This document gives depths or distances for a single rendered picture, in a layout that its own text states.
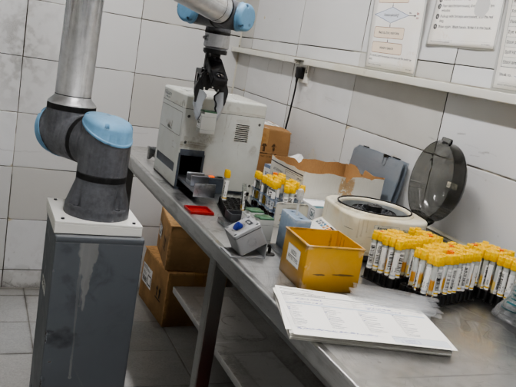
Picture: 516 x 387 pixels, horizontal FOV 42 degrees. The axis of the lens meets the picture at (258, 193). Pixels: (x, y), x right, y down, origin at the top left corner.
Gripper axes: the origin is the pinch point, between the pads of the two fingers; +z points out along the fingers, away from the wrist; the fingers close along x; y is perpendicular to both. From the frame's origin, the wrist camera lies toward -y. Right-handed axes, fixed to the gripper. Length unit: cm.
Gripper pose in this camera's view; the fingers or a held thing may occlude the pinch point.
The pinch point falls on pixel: (206, 117)
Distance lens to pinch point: 200.8
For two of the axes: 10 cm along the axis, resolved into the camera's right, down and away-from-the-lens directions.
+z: -1.7, 9.6, 2.1
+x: -9.2, -0.8, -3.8
